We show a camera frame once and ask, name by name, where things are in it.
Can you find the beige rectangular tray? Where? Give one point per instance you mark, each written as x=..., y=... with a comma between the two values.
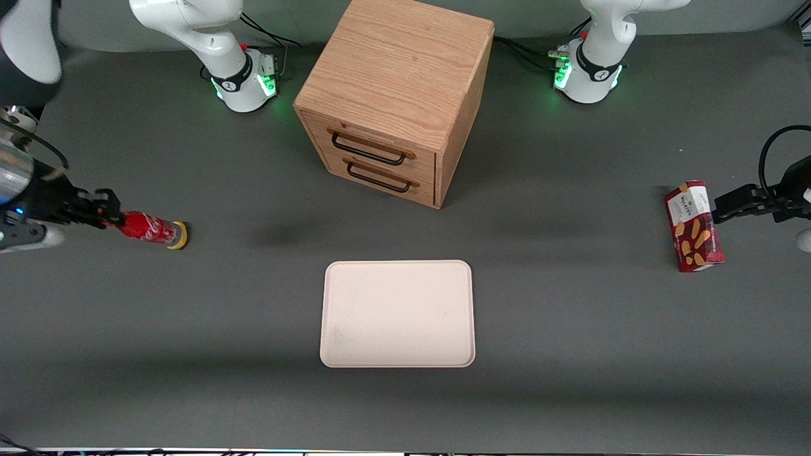
x=397, y=313

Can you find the aluminium frame rail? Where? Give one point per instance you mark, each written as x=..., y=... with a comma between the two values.
x=801, y=22

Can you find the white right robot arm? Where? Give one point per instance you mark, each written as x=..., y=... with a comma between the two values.
x=209, y=44

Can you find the red coke bottle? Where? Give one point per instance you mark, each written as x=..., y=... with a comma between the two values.
x=149, y=227

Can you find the white rounded object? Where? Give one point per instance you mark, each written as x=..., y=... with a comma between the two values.
x=804, y=240

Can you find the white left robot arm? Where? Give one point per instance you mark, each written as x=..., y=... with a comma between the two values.
x=595, y=63

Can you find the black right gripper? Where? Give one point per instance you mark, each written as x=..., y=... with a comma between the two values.
x=45, y=197

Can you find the wooden drawer cabinet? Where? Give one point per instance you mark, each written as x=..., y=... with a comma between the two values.
x=396, y=82

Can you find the yellow lemon toy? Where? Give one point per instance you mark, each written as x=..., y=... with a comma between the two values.
x=182, y=235

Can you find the red shortbread cookie box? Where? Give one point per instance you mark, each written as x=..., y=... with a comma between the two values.
x=694, y=228

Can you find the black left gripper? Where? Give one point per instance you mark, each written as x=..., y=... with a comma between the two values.
x=777, y=201

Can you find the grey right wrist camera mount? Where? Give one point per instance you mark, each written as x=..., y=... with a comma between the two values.
x=28, y=237

